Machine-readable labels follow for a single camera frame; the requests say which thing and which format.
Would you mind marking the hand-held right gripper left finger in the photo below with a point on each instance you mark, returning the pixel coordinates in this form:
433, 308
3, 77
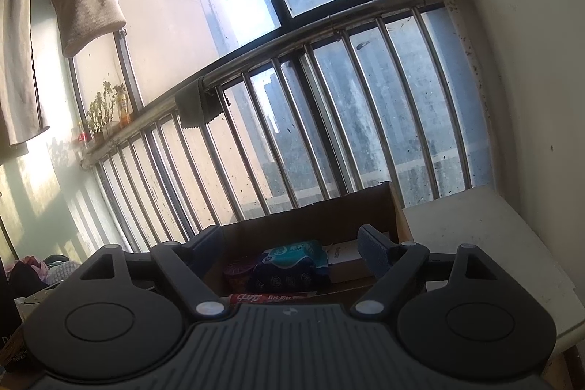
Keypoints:
208, 248

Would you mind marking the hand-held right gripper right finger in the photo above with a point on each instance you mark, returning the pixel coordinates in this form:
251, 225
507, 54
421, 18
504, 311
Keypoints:
372, 248

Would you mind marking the white carton box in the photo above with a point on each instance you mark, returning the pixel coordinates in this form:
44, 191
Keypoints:
347, 255

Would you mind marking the purple air freshener can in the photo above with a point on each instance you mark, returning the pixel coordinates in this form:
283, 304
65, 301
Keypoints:
237, 273

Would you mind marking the brown cardboard box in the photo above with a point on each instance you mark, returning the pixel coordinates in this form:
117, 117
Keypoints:
320, 216

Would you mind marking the blue wet wipes pack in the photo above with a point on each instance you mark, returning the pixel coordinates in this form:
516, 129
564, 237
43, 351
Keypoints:
283, 266

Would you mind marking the red toothpaste box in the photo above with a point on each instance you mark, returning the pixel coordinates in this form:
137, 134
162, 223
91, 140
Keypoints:
269, 298

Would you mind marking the grey cloth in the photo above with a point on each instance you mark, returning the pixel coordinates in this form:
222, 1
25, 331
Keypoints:
196, 106

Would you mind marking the orange bottle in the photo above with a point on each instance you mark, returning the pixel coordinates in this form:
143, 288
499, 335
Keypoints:
123, 109

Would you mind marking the red bottle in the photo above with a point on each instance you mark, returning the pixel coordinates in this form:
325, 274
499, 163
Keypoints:
81, 135

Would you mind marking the potted green plant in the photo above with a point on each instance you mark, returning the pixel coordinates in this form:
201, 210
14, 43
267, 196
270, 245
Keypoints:
98, 111

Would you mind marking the pile of clothes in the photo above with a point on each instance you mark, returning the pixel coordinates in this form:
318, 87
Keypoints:
27, 271

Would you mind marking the metal window railing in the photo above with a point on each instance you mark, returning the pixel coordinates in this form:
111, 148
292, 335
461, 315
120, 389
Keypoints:
320, 34

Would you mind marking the beige knit garment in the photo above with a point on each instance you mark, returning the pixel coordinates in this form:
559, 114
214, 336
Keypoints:
82, 6

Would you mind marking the white hanging garment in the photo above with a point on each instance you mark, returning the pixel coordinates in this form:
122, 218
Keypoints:
18, 52

